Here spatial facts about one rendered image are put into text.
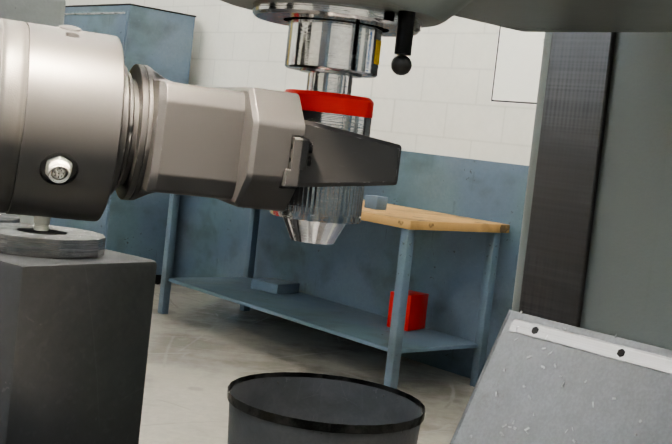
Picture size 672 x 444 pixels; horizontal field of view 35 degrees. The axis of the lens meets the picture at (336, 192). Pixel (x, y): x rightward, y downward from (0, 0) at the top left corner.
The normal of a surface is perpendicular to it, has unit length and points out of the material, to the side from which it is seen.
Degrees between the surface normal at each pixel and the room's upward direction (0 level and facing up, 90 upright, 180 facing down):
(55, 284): 90
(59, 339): 90
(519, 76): 90
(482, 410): 63
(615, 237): 90
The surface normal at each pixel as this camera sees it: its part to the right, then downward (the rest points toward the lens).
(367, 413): -0.48, -0.07
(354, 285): -0.74, -0.05
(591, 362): -0.62, -0.49
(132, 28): 0.66, 0.11
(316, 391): 0.17, 0.00
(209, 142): 0.36, 0.09
